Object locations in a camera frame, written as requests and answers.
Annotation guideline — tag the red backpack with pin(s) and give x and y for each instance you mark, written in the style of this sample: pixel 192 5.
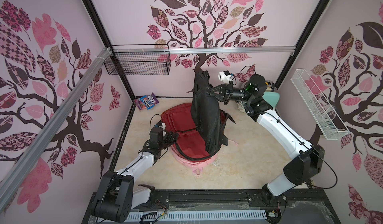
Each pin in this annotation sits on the red backpack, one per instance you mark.
pixel 178 119

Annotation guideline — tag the purple candy bag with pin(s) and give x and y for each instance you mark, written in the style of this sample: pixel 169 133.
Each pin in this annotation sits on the purple candy bag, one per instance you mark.
pixel 146 102

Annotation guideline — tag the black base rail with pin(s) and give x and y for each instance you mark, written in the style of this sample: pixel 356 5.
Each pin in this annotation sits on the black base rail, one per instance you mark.
pixel 254 198

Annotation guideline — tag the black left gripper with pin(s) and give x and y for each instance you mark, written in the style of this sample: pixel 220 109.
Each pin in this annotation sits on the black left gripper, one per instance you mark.
pixel 170 135

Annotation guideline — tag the white wire shelf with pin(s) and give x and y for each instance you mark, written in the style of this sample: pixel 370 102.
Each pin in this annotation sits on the white wire shelf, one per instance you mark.
pixel 319 105

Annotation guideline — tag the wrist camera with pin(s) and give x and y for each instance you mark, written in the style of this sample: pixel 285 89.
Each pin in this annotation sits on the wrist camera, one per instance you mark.
pixel 161 125
pixel 225 77

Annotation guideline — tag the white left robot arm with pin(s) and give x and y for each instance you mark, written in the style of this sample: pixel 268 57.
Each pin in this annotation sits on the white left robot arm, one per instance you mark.
pixel 125 182

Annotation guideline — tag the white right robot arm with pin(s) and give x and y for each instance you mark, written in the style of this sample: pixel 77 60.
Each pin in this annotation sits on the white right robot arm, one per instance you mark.
pixel 306 159

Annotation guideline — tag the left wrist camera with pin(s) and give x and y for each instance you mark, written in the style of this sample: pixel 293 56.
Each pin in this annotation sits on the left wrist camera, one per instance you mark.
pixel 161 125

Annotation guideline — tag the aluminium rail back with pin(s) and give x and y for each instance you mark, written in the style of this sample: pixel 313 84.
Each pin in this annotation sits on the aluminium rail back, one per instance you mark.
pixel 261 49

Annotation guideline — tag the black wire basket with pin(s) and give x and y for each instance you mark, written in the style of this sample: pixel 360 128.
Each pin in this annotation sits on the black wire basket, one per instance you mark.
pixel 139 59

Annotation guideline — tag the mint green toaster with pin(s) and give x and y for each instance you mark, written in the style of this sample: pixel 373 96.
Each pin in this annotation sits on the mint green toaster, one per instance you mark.
pixel 271 95

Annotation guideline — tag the aluminium rail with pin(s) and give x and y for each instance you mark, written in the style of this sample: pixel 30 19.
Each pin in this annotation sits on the aluminium rail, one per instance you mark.
pixel 261 49
pixel 23 166

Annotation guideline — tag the pink backpack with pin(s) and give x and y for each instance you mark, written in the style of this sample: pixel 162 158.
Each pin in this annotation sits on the pink backpack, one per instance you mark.
pixel 194 164

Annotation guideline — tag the white vented cable duct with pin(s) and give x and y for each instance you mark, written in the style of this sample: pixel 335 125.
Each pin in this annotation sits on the white vented cable duct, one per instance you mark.
pixel 196 216

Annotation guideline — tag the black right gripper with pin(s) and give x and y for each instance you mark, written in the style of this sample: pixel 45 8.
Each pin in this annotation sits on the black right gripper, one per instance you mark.
pixel 224 92

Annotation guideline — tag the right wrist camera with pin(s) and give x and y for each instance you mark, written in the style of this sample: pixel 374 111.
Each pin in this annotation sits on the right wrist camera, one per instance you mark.
pixel 225 77

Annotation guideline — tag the aluminium rail left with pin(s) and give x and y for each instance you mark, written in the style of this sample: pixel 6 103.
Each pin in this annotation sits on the aluminium rail left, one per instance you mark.
pixel 23 166

